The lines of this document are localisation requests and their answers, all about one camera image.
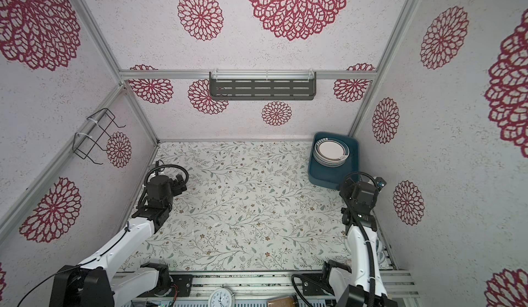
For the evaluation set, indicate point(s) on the grey wall shelf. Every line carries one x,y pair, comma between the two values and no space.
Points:
262,87

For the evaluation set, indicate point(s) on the green red rim plate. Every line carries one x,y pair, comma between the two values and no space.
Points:
330,152

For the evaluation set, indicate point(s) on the teal plastic bin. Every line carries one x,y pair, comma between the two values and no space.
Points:
331,178

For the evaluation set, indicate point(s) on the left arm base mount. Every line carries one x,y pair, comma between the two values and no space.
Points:
177,285

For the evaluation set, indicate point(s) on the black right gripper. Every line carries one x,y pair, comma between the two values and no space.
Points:
350,189

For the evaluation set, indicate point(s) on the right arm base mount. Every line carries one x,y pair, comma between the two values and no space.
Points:
314,284

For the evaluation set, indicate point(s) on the brown box front edge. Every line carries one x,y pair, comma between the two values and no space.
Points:
283,301

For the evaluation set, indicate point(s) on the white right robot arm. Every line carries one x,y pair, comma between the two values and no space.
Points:
360,283

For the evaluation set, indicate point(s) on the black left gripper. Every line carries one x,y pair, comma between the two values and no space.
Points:
177,187

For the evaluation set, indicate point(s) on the black wire wall rack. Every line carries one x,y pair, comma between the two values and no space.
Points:
101,120

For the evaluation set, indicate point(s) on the white round clock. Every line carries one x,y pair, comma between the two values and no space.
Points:
221,297

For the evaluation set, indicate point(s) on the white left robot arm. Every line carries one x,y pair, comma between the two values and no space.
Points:
93,282

